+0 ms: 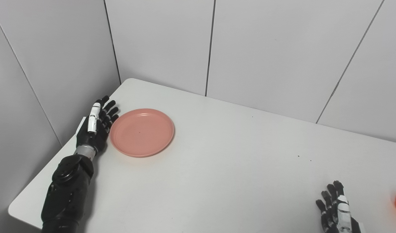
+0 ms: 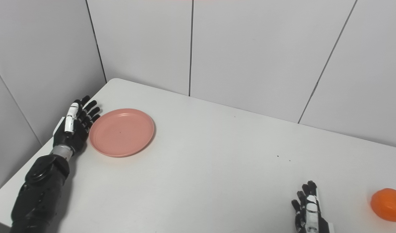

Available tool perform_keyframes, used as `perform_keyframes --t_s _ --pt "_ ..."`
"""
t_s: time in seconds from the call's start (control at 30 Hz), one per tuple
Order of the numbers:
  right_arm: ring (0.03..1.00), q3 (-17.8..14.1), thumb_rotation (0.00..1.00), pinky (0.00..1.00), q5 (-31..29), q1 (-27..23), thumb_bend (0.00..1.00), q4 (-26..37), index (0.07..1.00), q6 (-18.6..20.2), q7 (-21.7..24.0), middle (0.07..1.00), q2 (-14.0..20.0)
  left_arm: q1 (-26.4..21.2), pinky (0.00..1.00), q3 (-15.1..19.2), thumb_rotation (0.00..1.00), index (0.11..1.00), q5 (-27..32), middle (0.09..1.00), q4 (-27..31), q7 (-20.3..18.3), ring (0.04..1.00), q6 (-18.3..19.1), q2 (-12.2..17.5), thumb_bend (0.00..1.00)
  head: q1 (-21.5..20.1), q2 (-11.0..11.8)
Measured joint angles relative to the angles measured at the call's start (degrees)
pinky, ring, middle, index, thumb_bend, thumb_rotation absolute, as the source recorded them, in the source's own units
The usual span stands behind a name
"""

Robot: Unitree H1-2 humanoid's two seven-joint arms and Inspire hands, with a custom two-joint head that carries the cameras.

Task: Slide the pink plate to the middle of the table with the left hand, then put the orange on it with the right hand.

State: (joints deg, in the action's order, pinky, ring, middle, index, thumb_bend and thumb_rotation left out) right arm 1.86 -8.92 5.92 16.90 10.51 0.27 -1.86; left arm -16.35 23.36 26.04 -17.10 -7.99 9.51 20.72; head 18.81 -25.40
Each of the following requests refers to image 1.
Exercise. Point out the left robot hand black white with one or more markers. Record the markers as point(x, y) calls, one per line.
point(96, 127)

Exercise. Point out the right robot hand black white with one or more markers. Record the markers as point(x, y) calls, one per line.
point(338, 212)

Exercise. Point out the pink round plate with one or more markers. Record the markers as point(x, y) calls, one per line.
point(142, 132)

